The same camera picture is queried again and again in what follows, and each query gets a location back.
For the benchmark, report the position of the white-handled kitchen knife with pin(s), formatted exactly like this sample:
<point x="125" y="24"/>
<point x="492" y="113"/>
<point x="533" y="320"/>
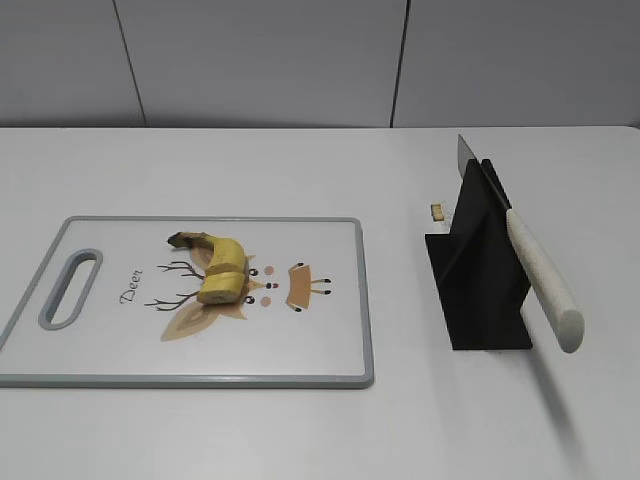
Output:
<point x="562" y="312"/>

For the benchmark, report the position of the yellow banana end slice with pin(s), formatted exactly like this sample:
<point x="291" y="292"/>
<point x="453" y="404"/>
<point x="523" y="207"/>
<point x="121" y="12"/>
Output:
<point x="221" y="288"/>

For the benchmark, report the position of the yellow banana stem piece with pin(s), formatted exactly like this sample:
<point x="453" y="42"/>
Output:
<point x="214" y="255"/>

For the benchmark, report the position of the small tan table inset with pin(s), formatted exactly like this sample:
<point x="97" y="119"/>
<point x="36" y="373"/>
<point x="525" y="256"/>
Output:
<point x="437" y="212"/>

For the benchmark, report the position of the black knife stand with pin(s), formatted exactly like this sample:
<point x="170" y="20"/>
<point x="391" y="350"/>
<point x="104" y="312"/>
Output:
<point x="480" y="281"/>

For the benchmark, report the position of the white grey-rimmed cutting board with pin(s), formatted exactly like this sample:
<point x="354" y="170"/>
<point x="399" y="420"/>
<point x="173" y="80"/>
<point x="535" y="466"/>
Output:
<point x="113" y="305"/>

